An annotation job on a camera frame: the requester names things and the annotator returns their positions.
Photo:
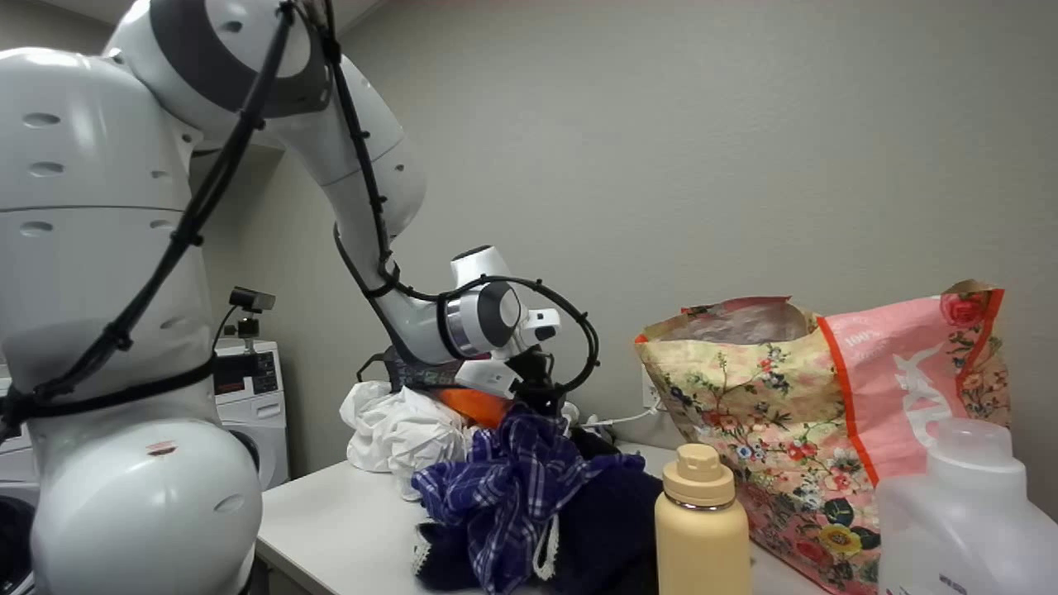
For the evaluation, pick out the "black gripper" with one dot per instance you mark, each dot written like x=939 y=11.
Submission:
x=533 y=377

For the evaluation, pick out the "blue white plaid cloth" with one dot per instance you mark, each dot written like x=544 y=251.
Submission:
x=507 y=491

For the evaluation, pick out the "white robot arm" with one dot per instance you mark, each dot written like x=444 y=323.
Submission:
x=111 y=170

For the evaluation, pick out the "orange cloth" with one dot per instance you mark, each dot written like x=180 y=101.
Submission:
x=478 y=409

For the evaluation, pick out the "white crumpled cloth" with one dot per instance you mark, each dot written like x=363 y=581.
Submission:
x=400 y=432

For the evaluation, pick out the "navy knit cloth white trim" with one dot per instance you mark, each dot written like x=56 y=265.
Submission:
x=599 y=545

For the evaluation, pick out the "floral pink bag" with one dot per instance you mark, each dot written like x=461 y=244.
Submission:
x=814 y=410

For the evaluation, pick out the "cream yellow bottle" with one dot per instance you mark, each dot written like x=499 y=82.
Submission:
x=701 y=539

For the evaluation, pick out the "white washing machine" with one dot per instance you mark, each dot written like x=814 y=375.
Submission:
x=248 y=394

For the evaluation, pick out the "translucent white plastic jug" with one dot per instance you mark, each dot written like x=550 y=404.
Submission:
x=967 y=524

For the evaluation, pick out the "black camera on stand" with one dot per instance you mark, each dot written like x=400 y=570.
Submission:
x=243 y=300

